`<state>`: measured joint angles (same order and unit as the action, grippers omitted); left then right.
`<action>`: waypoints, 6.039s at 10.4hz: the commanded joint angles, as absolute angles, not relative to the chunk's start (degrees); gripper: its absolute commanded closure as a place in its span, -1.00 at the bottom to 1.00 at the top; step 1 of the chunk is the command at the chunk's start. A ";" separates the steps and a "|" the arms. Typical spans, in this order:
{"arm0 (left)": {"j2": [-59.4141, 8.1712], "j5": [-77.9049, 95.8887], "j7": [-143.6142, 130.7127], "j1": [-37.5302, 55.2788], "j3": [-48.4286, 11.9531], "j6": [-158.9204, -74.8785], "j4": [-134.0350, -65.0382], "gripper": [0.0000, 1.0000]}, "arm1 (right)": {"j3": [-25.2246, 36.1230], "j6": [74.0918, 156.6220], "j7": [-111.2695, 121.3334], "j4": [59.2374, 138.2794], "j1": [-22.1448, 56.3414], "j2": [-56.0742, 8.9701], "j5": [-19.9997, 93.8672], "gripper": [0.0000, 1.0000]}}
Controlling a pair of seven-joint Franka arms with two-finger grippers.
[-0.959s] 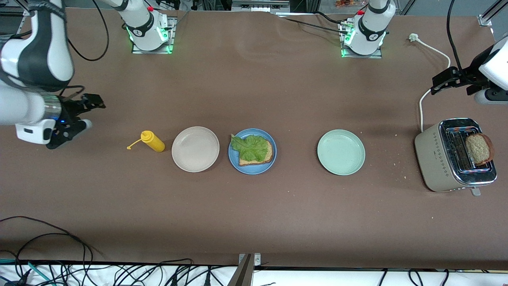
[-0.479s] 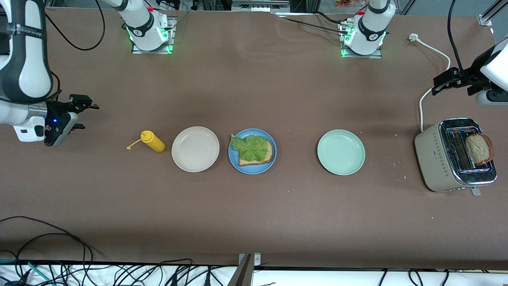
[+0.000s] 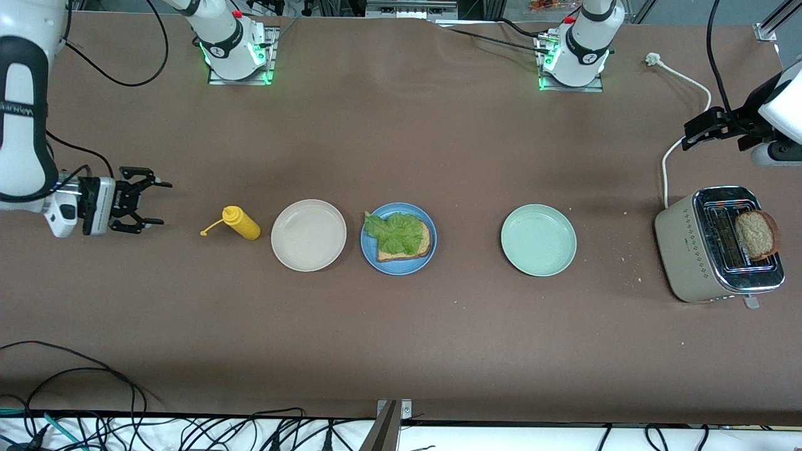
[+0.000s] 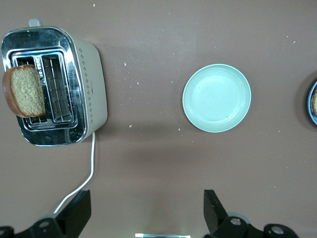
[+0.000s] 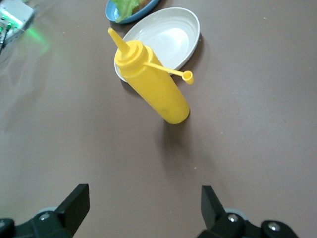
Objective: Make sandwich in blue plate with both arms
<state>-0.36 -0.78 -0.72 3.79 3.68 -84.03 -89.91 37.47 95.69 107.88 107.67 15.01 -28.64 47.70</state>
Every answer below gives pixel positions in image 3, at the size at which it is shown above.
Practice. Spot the green round plate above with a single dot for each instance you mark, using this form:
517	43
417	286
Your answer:
539	240

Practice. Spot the blue round plate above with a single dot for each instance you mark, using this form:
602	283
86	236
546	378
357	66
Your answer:
368	247

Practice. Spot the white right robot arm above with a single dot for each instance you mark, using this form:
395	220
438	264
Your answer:
22	125

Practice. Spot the yellow squeeze bottle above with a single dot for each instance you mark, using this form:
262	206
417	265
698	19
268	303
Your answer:
244	225

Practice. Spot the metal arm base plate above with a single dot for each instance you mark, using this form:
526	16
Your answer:
238	81
570	89

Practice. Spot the green lettuce leaf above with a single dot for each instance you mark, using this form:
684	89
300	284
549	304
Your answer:
398	232

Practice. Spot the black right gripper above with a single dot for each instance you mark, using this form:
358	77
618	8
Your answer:
123	200

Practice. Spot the aluminium table bracket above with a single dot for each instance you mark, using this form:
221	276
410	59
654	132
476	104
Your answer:
385	432

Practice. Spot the beige chrome toaster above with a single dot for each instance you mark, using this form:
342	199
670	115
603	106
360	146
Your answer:
683	250

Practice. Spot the brown bread slice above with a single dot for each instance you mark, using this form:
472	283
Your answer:
758	237
401	257

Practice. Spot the beige round plate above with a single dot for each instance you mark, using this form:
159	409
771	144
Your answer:
308	235

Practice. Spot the aluminium frame profile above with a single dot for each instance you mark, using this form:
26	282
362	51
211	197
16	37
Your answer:
764	32

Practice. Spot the orange packaged item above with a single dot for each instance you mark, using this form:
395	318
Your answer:
551	5

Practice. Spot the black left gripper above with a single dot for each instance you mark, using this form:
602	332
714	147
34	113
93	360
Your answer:
741	119

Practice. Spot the grey metal box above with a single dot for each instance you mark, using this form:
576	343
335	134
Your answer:
410	9

